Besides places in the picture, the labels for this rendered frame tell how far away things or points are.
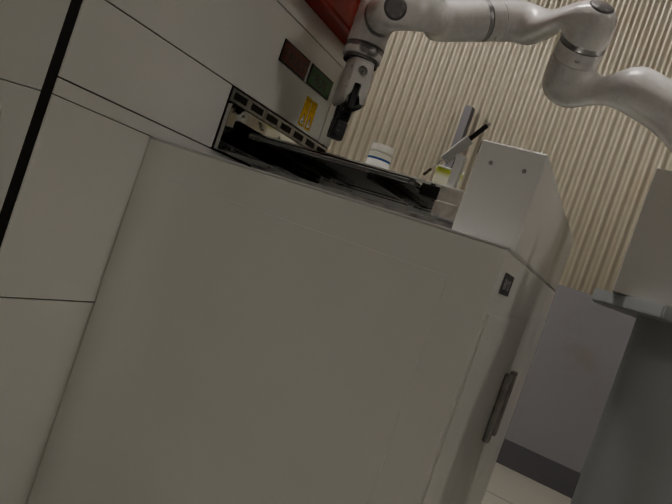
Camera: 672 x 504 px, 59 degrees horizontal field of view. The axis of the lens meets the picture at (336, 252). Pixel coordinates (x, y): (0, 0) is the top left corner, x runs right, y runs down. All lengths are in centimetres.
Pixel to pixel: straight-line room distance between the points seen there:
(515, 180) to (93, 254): 68
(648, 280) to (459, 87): 252
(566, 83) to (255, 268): 84
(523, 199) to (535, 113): 240
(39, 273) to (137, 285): 15
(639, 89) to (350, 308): 81
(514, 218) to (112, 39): 64
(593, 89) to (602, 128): 176
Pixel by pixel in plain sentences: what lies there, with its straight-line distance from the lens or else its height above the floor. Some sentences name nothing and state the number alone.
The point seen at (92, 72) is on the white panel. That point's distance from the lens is 98.
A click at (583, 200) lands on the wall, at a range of 309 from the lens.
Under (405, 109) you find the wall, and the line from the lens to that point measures 345.
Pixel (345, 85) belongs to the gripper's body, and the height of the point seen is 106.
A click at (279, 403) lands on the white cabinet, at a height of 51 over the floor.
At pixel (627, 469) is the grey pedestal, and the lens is 102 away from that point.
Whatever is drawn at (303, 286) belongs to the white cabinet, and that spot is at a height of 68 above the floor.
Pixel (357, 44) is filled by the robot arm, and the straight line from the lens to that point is 131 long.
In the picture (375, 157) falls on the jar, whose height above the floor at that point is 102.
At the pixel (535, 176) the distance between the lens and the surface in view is 86.
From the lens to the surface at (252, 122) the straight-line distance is 127.
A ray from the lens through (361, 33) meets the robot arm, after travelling 131.
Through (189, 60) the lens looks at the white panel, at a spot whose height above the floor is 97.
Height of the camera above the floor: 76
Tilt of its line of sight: 1 degrees down
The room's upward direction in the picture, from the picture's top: 19 degrees clockwise
